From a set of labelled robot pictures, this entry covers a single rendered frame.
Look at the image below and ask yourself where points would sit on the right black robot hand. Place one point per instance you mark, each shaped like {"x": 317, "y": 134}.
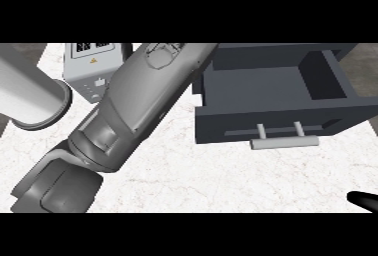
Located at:
{"x": 363, "y": 200}

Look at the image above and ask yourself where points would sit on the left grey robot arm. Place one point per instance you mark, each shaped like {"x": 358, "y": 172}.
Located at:
{"x": 141, "y": 86}

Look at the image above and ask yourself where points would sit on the dark grey drawer front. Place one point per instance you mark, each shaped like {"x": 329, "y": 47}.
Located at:
{"x": 221, "y": 123}

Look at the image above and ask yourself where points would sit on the dark grey drawer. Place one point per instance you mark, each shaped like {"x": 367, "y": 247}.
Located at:
{"x": 221, "y": 123}
{"x": 251, "y": 86}

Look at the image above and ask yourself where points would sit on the dark grey cabinet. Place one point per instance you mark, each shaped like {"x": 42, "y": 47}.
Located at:
{"x": 265, "y": 50}

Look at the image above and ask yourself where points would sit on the pale grey appliance box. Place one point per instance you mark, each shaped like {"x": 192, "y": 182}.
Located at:
{"x": 85, "y": 71}

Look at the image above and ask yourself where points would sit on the white cylinder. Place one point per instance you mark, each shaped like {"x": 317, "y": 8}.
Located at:
{"x": 23, "y": 90}

